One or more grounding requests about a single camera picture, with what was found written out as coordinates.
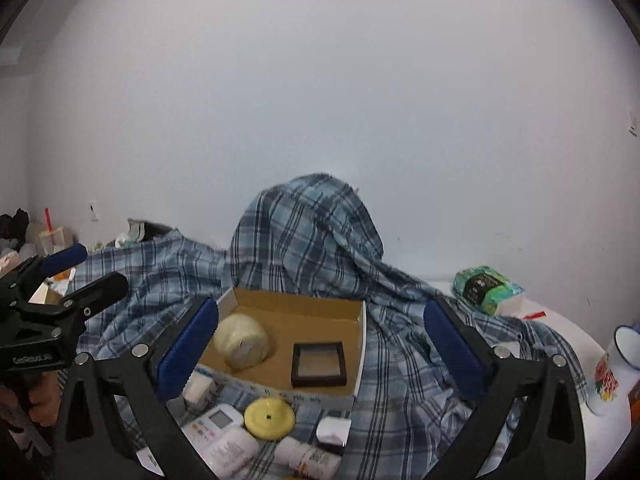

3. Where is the white square box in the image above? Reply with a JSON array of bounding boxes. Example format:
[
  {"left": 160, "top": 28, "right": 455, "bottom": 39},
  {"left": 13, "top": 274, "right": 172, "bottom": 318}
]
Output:
[{"left": 316, "top": 416, "right": 352, "bottom": 456}]

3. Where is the orange bottle with white cap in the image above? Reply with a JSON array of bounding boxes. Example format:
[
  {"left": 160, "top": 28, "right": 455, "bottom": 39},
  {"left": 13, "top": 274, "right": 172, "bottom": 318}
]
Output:
[{"left": 274, "top": 436, "right": 343, "bottom": 476}]

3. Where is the dark clothing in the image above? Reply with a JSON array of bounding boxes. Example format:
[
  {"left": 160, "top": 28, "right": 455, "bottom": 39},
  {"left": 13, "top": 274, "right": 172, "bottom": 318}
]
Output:
[{"left": 0, "top": 208, "right": 31, "bottom": 251}]

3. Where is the blue plaid cloth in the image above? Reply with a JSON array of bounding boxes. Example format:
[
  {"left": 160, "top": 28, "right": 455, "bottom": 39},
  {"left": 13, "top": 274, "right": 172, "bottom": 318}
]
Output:
[{"left": 47, "top": 173, "right": 591, "bottom": 480}]

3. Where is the yellow round disc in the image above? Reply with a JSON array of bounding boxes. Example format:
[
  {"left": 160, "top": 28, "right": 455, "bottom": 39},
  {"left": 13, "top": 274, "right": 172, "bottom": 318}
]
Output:
[{"left": 243, "top": 396, "right": 297, "bottom": 442}]

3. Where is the plastic drink cup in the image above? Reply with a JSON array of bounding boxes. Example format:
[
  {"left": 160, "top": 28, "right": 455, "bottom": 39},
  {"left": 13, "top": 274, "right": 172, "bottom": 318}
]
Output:
[{"left": 38, "top": 207, "right": 69, "bottom": 258}]

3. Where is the green plastic bottle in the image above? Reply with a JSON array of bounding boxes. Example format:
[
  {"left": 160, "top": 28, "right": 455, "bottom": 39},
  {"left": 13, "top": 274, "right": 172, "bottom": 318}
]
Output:
[{"left": 452, "top": 266, "right": 526, "bottom": 317}]

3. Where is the black square frame box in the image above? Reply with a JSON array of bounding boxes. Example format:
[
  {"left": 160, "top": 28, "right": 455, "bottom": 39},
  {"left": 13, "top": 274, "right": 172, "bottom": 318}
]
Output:
[{"left": 291, "top": 342, "right": 347, "bottom": 388}]

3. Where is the white printed mug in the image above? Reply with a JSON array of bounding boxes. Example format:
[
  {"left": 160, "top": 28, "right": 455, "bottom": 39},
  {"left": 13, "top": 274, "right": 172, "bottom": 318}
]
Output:
[{"left": 585, "top": 325, "right": 640, "bottom": 417}]

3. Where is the shallow cardboard box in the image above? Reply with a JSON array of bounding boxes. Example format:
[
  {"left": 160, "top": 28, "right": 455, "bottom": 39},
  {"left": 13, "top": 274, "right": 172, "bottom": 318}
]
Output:
[{"left": 192, "top": 287, "right": 368, "bottom": 412}]

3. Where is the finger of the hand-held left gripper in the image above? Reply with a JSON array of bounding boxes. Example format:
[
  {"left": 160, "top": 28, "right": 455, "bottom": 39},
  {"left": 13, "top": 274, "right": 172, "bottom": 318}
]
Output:
[
  {"left": 27, "top": 272, "right": 130, "bottom": 331},
  {"left": 0, "top": 243, "right": 88, "bottom": 306}
]

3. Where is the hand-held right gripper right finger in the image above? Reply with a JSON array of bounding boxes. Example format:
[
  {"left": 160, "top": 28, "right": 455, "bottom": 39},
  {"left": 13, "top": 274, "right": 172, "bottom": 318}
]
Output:
[{"left": 422, "top": 296, "right": 586, "bottom": 480}]

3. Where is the small white bottle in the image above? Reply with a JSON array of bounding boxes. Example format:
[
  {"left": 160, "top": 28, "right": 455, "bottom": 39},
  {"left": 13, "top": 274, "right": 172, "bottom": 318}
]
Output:
[{"left": 182, "top": 375, "right": 217, "bottom": 410}]

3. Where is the cream round jar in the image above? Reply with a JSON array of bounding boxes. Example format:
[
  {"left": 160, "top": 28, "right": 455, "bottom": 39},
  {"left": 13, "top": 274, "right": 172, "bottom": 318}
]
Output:
[{"left": 213, "top": 313, "right": 275, "bottom": 372}]

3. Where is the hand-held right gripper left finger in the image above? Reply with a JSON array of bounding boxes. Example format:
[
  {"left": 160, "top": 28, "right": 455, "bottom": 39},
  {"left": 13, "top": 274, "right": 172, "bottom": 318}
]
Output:
[{"left": 54, "top": 295, "right": 221, "bottom": 480}]

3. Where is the white remote control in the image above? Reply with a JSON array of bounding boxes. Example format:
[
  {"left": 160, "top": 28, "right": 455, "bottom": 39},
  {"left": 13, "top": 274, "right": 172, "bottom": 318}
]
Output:
[{"left": 181, "top": 404, "right": 246, "bottom": 453}]

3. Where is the person's left hand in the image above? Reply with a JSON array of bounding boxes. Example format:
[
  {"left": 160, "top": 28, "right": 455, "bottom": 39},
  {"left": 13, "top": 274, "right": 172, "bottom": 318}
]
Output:
[{"left": 22, "top": 371, "right": 62, "bottom": 427}]

